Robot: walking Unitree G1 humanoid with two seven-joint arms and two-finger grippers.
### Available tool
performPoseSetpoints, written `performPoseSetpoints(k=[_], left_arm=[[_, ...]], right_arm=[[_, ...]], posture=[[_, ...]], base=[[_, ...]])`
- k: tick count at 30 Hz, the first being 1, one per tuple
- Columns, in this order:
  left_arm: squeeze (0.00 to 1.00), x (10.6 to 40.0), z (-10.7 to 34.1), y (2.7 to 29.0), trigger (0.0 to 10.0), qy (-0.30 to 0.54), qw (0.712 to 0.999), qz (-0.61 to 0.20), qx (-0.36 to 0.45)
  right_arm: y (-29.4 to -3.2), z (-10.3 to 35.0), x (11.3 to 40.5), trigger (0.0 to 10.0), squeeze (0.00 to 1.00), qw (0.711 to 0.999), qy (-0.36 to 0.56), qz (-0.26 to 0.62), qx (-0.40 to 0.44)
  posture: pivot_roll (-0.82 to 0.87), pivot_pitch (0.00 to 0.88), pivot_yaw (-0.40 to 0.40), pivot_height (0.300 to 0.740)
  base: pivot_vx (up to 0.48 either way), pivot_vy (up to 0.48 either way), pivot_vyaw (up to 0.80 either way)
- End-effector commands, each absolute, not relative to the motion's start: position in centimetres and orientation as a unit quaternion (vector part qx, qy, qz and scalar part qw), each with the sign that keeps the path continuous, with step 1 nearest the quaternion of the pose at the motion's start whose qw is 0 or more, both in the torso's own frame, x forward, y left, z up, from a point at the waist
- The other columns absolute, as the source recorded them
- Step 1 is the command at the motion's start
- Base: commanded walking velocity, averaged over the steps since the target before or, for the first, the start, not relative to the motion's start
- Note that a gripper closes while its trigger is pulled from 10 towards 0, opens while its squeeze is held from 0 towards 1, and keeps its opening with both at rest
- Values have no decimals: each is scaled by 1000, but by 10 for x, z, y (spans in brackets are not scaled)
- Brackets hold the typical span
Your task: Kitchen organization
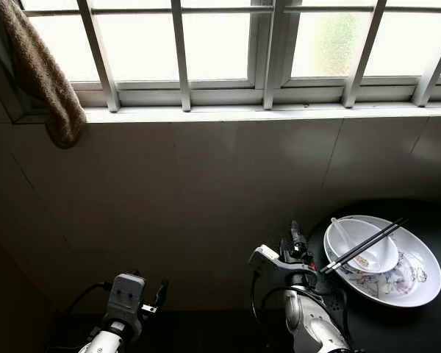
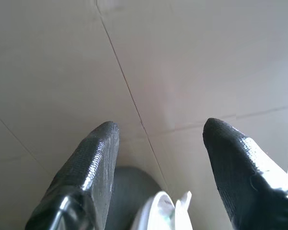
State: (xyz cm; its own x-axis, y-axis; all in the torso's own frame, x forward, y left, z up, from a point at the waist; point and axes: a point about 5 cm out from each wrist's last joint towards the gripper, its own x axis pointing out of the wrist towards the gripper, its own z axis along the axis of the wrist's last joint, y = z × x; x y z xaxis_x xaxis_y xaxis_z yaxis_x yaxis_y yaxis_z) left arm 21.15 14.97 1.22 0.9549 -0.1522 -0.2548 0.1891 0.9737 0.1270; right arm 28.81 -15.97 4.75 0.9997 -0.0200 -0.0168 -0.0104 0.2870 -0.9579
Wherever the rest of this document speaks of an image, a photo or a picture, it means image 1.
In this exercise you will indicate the white ceramic bowl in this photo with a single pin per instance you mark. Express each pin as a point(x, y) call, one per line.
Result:
point(378, 254)

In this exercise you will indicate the large white floral plate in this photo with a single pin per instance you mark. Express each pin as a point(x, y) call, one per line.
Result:
point(415, 283)

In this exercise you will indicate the white ceramic spoon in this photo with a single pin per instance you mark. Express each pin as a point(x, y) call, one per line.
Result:
point(339, 229)

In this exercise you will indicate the black chopstick white tip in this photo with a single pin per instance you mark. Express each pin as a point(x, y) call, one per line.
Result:
point(360, 245)
point(366, 247)

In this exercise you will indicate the white window sill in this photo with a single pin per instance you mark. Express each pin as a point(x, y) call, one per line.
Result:
point(250, 112)

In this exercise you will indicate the black round table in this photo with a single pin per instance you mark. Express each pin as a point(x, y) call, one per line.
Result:
point(419, 327)

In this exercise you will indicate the brown hanging towel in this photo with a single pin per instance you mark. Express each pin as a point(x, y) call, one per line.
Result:
point(44, 77)

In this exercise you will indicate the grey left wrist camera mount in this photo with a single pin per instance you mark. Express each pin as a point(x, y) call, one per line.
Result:
point(127, 298)

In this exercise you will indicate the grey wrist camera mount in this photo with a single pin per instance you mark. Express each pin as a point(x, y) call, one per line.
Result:
point(127, 298)
point(268, 259)

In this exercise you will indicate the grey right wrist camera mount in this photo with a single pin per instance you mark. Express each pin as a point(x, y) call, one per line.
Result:
point(268, 259)

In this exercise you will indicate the white barred window frame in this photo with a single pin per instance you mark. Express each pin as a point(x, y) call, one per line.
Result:
point(180, 51)

